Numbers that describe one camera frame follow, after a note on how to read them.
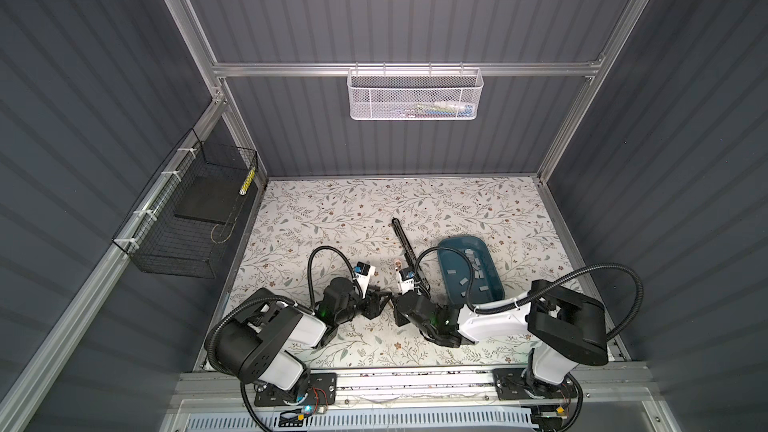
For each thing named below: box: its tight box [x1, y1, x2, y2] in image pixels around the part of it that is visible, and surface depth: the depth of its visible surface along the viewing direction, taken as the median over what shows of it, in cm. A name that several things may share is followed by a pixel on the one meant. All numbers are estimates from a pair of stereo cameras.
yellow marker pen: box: [239, 166, 256, 196], surface depth 83 cm
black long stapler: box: [391, 217, 431, 297], surface depth 99 cm
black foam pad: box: [174, 175, 246, 224], surface depth 78 cm
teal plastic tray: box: [438, 236, 505, 308], surface depth 95 cm
